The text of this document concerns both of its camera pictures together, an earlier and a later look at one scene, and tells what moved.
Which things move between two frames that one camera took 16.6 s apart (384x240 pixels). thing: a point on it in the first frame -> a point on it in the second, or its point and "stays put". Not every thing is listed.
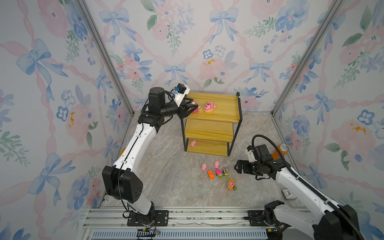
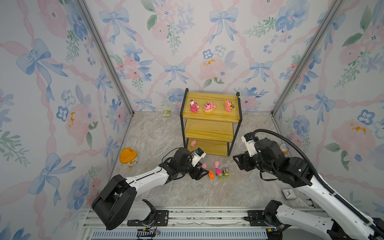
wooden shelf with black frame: (212, 129) stays put
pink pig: (209, 107) stays put
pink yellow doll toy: (232, 184) -> (228, 105)
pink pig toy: (216, 164) stays put
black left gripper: (184, 113) -> (198, 175)
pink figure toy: (196, 110) stays put
